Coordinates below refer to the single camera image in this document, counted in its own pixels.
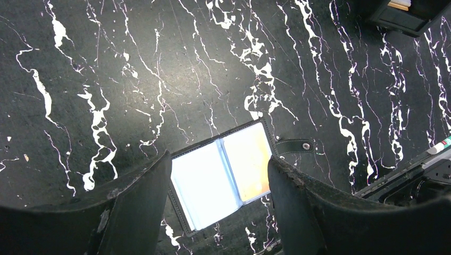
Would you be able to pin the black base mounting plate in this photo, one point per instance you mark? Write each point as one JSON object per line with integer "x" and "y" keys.
{"x": 422, "y": 179}

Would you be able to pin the yellow credit card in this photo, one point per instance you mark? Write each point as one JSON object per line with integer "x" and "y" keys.
{"x": 248, "y": 152}

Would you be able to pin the black tray with cards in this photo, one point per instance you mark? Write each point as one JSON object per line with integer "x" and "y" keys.
{"x": 411, "y": 18}

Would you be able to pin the green white marker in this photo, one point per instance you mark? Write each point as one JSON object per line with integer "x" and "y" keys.
{"x": 439, "y": 147}

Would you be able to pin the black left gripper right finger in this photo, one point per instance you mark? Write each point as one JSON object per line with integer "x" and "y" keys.
{"x": 316, "y": 218}

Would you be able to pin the black leather card holder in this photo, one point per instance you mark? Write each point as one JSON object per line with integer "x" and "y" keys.
{"x": 202, "y": 189}

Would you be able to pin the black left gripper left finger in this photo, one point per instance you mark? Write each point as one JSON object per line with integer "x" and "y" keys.
{"x": 122, "y": 216}

